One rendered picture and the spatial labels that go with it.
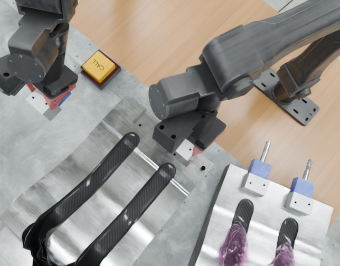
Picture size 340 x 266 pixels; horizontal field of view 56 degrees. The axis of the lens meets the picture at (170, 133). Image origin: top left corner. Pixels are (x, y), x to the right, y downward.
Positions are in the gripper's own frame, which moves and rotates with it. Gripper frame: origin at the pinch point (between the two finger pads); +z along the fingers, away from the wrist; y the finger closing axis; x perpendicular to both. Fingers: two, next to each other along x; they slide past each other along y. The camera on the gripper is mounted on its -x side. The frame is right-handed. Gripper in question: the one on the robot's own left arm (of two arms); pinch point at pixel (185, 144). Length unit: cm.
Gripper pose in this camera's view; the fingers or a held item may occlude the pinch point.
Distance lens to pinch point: 67.2
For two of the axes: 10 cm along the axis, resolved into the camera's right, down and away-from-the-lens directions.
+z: -1.8, 5.7, 8.0
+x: 6.3, -5.5, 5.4
